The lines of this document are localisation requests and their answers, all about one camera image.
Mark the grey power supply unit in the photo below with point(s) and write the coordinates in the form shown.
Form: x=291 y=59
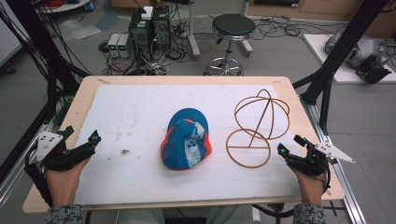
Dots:
x=113 y=45
x=123 y=46

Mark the person's right hand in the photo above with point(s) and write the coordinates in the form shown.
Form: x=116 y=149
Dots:
x=309 y=188

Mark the person's left hand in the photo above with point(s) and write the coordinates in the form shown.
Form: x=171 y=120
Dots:
x=63 y=183

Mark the white floor board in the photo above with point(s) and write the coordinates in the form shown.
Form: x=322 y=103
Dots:
x=317 y=46

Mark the black round stool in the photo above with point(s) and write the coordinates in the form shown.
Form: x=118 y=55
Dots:
x=233 y=26

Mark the grey table leg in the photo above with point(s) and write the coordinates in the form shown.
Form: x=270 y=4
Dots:
x=193 y=34

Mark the white table mat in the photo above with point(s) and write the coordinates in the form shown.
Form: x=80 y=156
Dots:
x=134 y=155

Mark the blue and orange cap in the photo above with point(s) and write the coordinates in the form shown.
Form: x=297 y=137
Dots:
x=186 y=141

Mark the white box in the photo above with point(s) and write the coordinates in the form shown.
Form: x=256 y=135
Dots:
x=147 y=12

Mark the grey rounded machine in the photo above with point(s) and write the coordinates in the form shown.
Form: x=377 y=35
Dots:
x=364 y=49

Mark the clear plastic sheet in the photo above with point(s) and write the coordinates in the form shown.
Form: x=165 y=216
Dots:
x=79 y=29

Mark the blue tape roll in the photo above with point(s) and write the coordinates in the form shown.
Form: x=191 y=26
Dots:
x=89 y=6

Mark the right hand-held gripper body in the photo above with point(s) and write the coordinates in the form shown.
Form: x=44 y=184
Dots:
x=317 y=158

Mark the aluminium rail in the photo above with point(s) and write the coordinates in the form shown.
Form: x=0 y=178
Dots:
x=342 y=186
x=15 y=177

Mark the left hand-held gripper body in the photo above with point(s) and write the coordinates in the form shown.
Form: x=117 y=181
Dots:
x=49 y=146

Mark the black metal frame stand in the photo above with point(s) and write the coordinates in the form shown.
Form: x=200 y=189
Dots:
x=339 y=53
x=40 y=46

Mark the black computer tower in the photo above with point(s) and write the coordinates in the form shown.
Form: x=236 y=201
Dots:
x=161 y=28
x=140 y=34

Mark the black device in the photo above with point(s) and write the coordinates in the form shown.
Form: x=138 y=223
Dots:
x=373 y=71

